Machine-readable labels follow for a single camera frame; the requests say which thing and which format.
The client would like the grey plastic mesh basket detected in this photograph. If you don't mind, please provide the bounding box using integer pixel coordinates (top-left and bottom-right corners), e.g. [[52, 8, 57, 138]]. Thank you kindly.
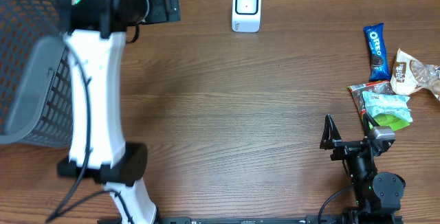
[[1, 0, 73, 148]]

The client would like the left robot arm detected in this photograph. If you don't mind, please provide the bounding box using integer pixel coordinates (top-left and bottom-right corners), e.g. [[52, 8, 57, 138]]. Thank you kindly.
[[57, 0, 181, 224]]

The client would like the beige Pantree snack bag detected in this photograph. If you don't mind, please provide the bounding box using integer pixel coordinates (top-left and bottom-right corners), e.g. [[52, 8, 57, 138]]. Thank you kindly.
[[390, 49, 439, 99]]

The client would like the blue Oreo cookie pack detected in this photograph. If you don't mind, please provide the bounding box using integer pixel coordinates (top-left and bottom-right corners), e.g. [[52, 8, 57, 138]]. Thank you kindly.
[[363, 23, 391, 81]]

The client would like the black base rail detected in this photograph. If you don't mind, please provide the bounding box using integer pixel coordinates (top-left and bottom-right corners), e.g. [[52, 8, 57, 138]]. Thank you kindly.
[[97, 215, 404, 224]]

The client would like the white barcode scanner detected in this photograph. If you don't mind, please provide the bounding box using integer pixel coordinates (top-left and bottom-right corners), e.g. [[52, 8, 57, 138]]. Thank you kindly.
[[232, 0, 262, 33]]

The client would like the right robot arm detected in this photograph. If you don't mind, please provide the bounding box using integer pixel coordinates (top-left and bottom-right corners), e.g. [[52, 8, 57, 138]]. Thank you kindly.
[[316, 113, 406, 223]]

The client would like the teal white snack packet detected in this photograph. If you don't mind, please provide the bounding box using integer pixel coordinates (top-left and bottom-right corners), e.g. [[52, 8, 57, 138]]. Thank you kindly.
[[362, 91, 413, 123]]

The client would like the green clear candy bag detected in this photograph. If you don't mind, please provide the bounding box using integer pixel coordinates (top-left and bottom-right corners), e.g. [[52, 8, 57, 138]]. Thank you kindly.
[[348, 80, 410, 131]]

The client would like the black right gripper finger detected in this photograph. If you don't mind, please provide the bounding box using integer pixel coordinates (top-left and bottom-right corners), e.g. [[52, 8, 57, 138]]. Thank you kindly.
[[320, 114, 342, 149], [362, 112, 379, 137]]

